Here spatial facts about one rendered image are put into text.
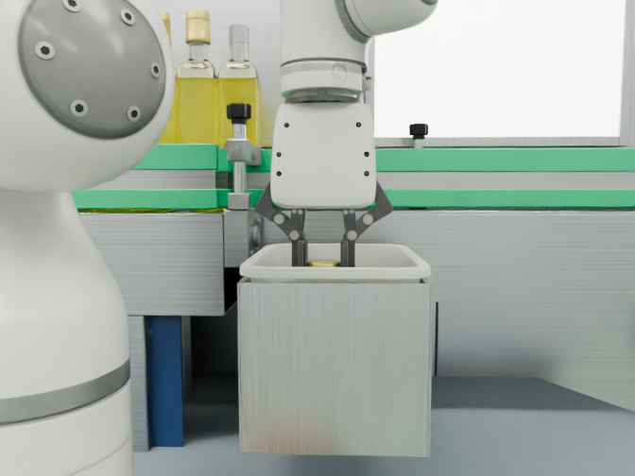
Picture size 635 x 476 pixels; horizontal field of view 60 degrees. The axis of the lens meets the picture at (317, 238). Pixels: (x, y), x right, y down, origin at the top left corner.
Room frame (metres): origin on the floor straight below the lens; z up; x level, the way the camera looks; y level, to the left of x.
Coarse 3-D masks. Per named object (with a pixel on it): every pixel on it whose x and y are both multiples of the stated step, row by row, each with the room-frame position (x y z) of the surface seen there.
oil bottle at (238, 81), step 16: (224, 64) 0.79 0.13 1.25; (240, 64) 0.79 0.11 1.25; (224, 80) 0.79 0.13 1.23; (240, 80) 0.79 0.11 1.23; (256, 80) 0.79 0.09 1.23; (224, 96) 0.79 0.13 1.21; (240, 96) 0.79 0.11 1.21; (256, 96) 0.79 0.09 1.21; (224, 112) 0.79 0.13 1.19; (256, 112) 0.79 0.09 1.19; (224, 128) 0.79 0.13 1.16; (256, 128) 0.79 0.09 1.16; (224, 144) 0.79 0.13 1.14; (256, 144) 0.79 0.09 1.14; (224, 208) 0.79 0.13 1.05
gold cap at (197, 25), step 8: (192, 8) 0.80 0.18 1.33; (192, 16) 0.80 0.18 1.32; (200, 16) 0.80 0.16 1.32; (208, 16) 0.81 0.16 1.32; (192, 24) 0.79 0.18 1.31; (200, 24) 0.80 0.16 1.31; (208, 24) 0.81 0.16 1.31; (192, 32) 0.80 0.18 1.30; (200, 32) 0.80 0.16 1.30; (208, 32) 0.81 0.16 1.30; (192, 40) 0.79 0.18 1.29; (200, 40) 0.80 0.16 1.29; (208, 40) 0.80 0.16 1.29
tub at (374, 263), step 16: (256, 256) 0.56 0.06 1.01; (272, 256) 0.64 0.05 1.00; (288, 256) 0.68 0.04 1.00; (320, 256) 0.68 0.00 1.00; (336, 256) 0.68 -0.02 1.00; (368, 256) 0.68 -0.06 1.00; (384, 256) 0.68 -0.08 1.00; (400, 256) 0.63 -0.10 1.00; (416, 256) 0.56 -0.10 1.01; (240, 272) 0.49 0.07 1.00; (256, 272) 0.47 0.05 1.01; (272, 272) 0.47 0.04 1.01; (288, 272) 0.47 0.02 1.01; (304, 272) 0.47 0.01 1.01; (320, 272) 0.47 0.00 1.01; (336, 272) 0.47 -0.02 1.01; (352, 272) 0.47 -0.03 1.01; (368, 272) 0.47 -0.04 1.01; (384, 272) 0.47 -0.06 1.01; (400, 272) 0.47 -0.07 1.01; (416, 272) 0.47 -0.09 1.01
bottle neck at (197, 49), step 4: (188, 44) 0.80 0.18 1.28; (192, 44) 0.80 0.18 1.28; (196, 44) 0.80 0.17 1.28; (200, 44) 0.80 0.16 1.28; (204, 44) 0.80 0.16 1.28; (208, 44) 0.81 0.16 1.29; (188, 48) 0.80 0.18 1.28; (192, 48) 0.80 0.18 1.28; (196, 48) 0.80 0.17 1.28; (200, 48) 0.80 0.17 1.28; (204, 48) 0.80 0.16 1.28; (188, 52) 0.80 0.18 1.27; (192, 52) 0.80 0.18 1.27; (196, 52) 0.80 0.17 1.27; (200, 52) 0.80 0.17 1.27; (204, 52) 0.80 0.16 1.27; (188, 56) 0.80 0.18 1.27; (192, 56) 0.80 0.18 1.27; (196, 56) 0.80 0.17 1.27; (200, 56) 0.80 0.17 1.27; (204, 56) 0.80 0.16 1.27; (208, 56) 0.81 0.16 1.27
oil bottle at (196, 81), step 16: (192, 64) 0.79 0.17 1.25; (208, 64) 0.79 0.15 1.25; (176, 80) 0.79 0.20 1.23; (192, 80) 0.78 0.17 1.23; (208, 80) 0.78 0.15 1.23; (176, 96) 0.79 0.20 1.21; (192, 96) 0.78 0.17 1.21; (208, 96) 0.78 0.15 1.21; (176, 112) 0.79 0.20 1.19; (192, 112) 0.78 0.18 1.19; (208, 112) 0.78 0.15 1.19; (176, 128) 0.79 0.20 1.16; (192, 128) 0.78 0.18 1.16; (208, 128) 0.78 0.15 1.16
